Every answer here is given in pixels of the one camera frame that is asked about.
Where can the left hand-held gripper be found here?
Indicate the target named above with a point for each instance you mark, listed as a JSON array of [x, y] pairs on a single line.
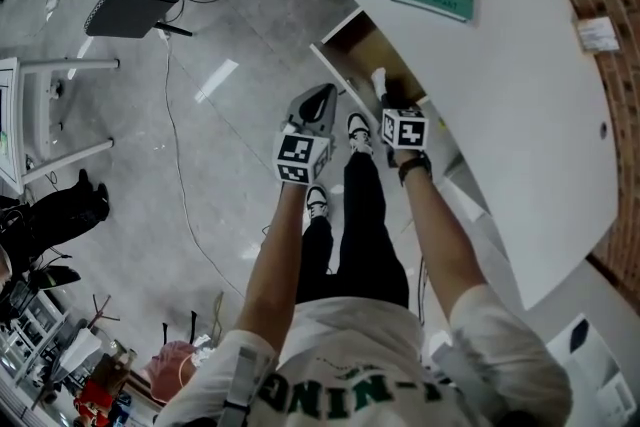
[[300, 155]]

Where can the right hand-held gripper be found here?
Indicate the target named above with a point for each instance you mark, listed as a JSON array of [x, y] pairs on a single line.
[[407, 130]]

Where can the wooden drawer with white front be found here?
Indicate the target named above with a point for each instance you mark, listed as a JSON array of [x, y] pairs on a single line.
[[362, 50]]

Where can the person's right forearm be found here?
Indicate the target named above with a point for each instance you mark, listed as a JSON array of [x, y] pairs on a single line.
[[440, 240]]

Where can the person's left forearm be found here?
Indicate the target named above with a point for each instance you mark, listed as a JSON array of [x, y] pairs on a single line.
[[272, 255]]

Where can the black wristwatch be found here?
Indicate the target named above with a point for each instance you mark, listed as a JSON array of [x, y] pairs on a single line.
[[415, 165]]

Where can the person's right white shoe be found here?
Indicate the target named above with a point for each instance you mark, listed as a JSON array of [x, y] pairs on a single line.
[[360, 132]]

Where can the person's white shoe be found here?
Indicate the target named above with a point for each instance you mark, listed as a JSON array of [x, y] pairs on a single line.
[[360, 132], [317, 202]]

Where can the person's left white shoe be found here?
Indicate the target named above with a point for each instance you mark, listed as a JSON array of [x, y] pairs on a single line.
[[317, 202]]

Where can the person's black trousers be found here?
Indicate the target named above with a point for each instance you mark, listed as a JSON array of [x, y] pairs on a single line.
[[365, 240]]

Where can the white desk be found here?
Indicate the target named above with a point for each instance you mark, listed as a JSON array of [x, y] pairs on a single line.
[[525, 140]]

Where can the white power strip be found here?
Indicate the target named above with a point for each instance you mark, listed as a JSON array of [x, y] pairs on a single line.
[[164, 34]]

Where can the small white card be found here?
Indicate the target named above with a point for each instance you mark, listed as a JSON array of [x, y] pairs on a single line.
[[597, 35]]

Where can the white t-shirt with green print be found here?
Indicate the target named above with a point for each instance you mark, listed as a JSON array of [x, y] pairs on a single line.
[[350, 365]]

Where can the pink cushion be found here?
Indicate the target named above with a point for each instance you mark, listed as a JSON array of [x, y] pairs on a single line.
[[167, 370]]

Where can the white table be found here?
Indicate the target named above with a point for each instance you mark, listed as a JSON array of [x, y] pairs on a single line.
[[35, 115]]

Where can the white cabinet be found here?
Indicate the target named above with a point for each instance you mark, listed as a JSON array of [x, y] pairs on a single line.
[[595, 365]]

